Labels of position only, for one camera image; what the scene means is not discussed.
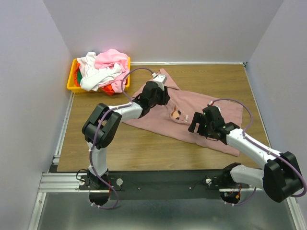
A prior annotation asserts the dusty pink mario t-shirt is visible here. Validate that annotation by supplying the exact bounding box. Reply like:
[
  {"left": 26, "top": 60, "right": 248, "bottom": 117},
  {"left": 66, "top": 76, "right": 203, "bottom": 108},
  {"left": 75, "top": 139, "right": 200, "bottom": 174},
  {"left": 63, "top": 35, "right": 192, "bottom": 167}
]
[{"left": 125, "top": 69, "right": 239, "bottom": 156}]

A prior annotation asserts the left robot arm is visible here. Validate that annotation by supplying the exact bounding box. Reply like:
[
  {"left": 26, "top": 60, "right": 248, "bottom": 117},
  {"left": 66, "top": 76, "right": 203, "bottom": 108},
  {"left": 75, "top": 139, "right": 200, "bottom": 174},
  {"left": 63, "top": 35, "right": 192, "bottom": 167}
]
[{"left": 82, "top": 80, "right": 170, "bottom": 185}]

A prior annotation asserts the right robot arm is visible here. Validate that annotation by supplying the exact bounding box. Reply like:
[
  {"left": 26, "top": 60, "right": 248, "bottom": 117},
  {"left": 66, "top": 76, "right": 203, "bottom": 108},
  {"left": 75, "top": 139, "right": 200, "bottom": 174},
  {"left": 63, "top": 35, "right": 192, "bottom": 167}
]
[{"left": 188, "top": 105, "right": 307, "bottom": 203}]

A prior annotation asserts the orange red t-shirt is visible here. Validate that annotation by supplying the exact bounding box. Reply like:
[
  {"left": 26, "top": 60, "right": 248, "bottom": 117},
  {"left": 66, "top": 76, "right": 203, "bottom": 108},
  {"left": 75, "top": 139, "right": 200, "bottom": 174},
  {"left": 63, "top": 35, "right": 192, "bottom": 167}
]
[{"left": 101, "top": 84, "right": 115, "bottom": 96}]

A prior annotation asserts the light pink t-shirt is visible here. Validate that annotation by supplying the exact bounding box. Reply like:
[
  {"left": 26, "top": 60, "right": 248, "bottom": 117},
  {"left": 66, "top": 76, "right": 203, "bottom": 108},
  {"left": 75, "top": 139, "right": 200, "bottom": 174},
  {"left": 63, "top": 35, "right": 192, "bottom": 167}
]
[{"left": 94, "top": 49, "right": 130, "bottom": 93}]

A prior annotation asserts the white t-shirt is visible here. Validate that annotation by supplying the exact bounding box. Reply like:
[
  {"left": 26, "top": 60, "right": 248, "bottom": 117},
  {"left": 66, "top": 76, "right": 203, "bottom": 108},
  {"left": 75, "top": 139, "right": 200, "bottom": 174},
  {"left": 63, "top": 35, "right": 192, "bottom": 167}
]
[{"left": 77, "top": 52, "right": 122, "bottom": 91}]

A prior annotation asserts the green t-shirt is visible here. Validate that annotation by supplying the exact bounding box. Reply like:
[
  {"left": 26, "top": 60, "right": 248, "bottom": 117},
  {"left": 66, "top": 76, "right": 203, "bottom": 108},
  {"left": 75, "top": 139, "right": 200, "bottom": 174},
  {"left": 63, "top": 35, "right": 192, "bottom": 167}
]
[{"left": 73, "top": 68, "right": 83, "bottom": 87}]

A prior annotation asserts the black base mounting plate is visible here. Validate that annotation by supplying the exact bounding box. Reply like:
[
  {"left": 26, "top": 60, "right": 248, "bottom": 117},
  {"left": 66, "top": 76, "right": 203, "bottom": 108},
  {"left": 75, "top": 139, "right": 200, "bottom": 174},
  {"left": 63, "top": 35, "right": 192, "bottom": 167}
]
[{"left": 79, "top": 170, "right": 249, "bottom": 200}]

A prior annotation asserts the yellow plastic bin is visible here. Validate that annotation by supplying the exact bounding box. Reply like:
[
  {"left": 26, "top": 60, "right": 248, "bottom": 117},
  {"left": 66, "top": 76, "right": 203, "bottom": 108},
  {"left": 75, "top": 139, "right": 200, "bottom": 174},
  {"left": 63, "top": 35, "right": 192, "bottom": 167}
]
[{"left": 66, "top": 57, "right": 131, "bottom": 93}]

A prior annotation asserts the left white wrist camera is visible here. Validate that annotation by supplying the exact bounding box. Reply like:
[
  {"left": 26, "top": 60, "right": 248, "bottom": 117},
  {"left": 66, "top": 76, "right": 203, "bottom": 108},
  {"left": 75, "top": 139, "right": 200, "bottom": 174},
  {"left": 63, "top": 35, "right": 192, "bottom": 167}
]
[{"left": 152, "top": 73, "right": 167, "bottom": 91}]

